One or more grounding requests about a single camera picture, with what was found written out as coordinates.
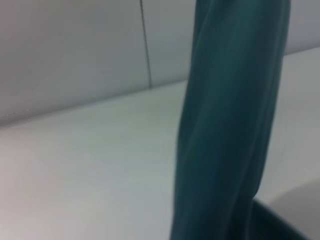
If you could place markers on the blue teal t-shirt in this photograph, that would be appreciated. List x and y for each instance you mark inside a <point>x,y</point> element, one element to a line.
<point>232,112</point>

